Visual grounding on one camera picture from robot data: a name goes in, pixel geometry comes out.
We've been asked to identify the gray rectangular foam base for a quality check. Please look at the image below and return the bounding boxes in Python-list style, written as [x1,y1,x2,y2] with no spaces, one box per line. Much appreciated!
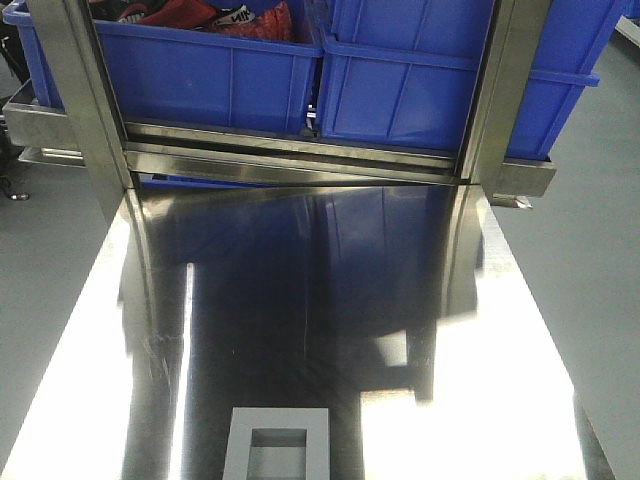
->
[223,407,330,479]

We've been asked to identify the blue bin on right cart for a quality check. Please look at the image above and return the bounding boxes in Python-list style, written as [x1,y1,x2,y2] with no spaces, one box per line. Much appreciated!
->
[316,1,626,159]

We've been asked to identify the blue bin with red items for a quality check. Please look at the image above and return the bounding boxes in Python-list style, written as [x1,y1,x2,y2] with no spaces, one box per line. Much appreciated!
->
[2,0,325,135]

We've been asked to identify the red and black packaged items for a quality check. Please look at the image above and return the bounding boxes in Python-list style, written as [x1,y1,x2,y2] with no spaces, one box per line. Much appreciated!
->
[88,0,294,41]

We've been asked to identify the stainless steel cart frame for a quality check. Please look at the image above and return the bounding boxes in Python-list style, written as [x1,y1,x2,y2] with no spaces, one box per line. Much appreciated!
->
[5,1,555,219]

